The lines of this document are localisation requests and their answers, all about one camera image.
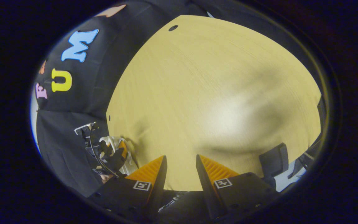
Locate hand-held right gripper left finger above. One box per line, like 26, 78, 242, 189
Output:
89, 155, 168, 219

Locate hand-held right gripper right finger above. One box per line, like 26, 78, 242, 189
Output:
195, 154, 280, 220

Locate white suitcase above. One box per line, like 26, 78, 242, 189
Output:
100, 136, 140, 176

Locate black cable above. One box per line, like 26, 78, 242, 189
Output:
88, 127, 119, 178

